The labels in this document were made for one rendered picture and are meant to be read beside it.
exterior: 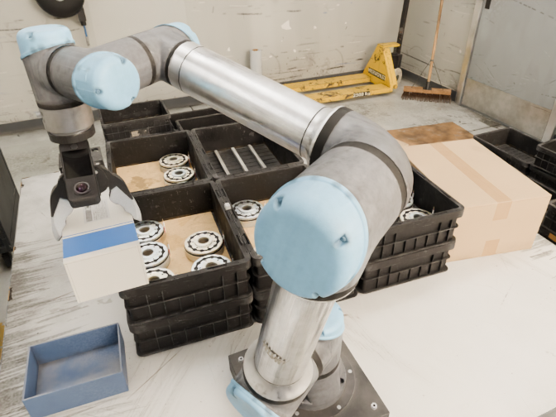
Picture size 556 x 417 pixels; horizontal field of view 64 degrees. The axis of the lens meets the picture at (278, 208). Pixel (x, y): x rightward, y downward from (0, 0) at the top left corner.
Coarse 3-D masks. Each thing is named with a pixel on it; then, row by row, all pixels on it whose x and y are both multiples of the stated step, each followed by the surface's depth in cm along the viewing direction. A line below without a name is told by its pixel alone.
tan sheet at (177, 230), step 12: (192, 216) 135; (204, 216) 135; (168, 228) 130; (180, 228) 130; (192, 228) 130; (204, 228) 129; (216, 228) 129; (168, 240) 125; (180, 240) 125; (180, 252) 120; (180, 264) 116; (192, 264) 116
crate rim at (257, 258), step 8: (280, 168) 139; (288, 168) 139; (304, 168) 139; (232, 176) 135; (240, 176) 135; (248, 176) 135; (216, 184) 131; (224, 192) 127; (224, 200) 123; (232, 208) 120; (232, 216) 117; (240, 224) 114; (240, 232) 111; (248, 240) 108; (248, 248) 106; (256, 256) 103; (256, 264) 103
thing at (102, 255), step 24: (72, 216) 82; (96, 216) 82; (120, 216) 81; (72, 240) 76; (96, 240) 76; (120, 240) 75; (72, 264) 71; (96, 264) 73; (120, 264) 75; (144, 264) 77; (96, 288) 76; (120, 288) 78
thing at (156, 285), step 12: (156, 192) 128; (216, 192) 130; (228, 216) 117; (240, 240) 108; (228, 264) 101; (240, 264) 101; (168, 276) 98; (180, 276) 98; (192, 276) 98; (204, 276) 100; (216, 276) 101; (132, 288) 95; (144, 288) 96; (156, 288) 97; (168, 288) 98
